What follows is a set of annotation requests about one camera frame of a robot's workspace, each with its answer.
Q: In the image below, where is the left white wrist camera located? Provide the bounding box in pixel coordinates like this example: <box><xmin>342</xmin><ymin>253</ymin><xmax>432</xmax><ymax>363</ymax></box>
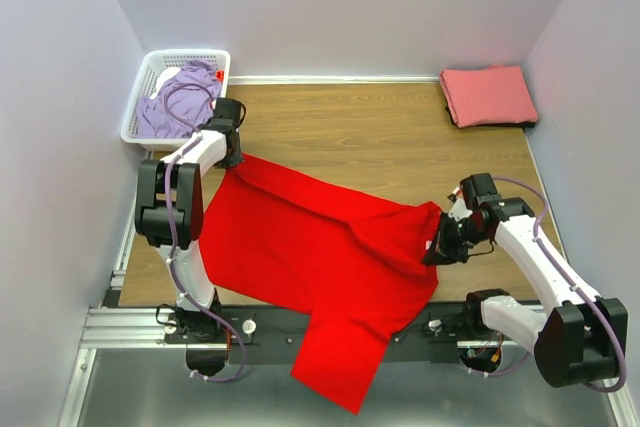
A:
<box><xmin>206</xmin><ymin>97</ymin><xmax>247</xmax><ymax>133</ymax></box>

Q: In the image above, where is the white plastic laundry basket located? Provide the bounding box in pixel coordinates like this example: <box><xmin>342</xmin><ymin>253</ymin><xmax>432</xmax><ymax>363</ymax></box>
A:
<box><xmin>120</xmin><ymin>48</ymin><xmax>231</xmax><ymax>151</ymax></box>

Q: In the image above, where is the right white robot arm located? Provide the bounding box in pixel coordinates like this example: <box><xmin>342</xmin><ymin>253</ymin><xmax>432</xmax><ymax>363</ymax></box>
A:
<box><xmin>422</xmin><ymin>198</ymin><xmax>628</xmax><ymax>392</ymax></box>

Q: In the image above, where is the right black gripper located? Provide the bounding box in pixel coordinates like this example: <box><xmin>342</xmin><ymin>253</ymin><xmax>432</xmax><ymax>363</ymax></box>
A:
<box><xmin>420</xmin><ymin>210</ymin><xmax>489</xmax><ymax>266</ymax></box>

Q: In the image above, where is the red t shirt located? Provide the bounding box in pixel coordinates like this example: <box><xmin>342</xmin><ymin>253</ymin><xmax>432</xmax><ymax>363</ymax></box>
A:
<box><xmin>199</xmin><ymin>156</ymin><xmax>441</xmax><ymax>413</ymax></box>

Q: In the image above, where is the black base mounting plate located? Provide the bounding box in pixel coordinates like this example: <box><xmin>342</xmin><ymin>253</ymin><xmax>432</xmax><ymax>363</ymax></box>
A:
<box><xmin>155</xmin><ymin>302</ymin><xmax>520</xmax><ymax>376</ymax></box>

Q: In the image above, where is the folded pink t shirt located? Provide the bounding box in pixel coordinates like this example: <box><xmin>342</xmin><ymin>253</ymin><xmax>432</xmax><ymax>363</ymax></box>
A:
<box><xmin>439</xmin><ymin>65</ymin><xmax>539</xmax><ymax>120</ymax></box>

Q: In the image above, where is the purple t shirt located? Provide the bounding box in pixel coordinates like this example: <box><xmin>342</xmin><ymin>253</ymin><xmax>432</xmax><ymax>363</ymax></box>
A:
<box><xmin>135</xmin><ymin>59</ymin><xmax>222</xmax><ymax>139</ymax></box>

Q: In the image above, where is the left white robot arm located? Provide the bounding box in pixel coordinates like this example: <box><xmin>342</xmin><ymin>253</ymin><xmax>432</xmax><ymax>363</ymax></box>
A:
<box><xmin>134</xmin><ymin>127</ymin><xmax>243</xmax><ymax>342</ymax></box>

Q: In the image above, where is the white garment in basket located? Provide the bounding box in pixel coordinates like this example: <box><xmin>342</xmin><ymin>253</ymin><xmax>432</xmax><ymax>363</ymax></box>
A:
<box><xmin>149</xmin><ymin>67</ymin><xmax>181</xmax><ymax>99</ymax></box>

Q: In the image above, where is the aluminium frame rail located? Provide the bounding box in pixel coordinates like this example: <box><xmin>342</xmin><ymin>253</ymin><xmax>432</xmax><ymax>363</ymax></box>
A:
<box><xmin>57</xmin><ymin>151</ymin><xmax>640</xmax><ymax>427</ymax></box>

